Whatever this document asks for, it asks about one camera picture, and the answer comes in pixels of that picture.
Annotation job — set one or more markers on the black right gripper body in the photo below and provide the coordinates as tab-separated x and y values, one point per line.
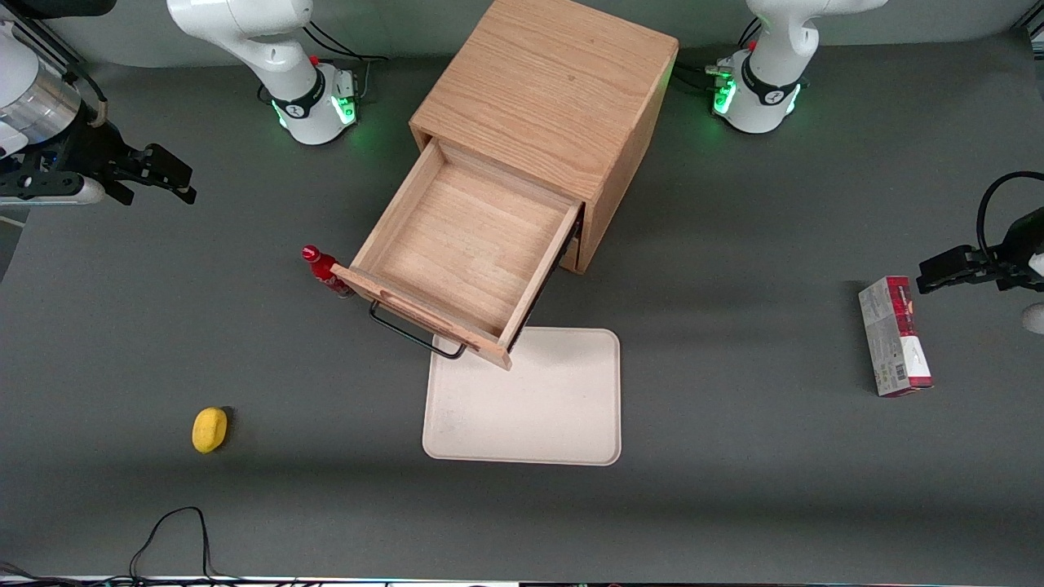
92	149

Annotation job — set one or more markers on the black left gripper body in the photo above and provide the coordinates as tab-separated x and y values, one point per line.
1019	246

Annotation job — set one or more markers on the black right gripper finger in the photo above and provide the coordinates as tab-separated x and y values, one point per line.
167	188
170	165

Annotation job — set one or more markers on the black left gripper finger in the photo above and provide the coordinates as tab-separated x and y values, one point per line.
946	261
950	280

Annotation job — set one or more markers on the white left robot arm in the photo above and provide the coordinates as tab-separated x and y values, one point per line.
775	77

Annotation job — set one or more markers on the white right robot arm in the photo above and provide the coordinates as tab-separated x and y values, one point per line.
273	49

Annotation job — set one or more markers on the wooden drawer cabinet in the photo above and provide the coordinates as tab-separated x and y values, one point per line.
555	81

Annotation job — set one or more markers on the grey and red carton box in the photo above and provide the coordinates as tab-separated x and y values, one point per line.
893	342

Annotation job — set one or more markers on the red cola bottle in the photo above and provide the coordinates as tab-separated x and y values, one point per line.
320	265

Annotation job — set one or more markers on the yellow lemon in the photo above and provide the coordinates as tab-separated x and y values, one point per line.
209	430

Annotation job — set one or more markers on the beige rectangular tray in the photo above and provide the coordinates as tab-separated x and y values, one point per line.
538	408

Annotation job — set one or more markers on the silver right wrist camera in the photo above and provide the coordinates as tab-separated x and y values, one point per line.
61	192

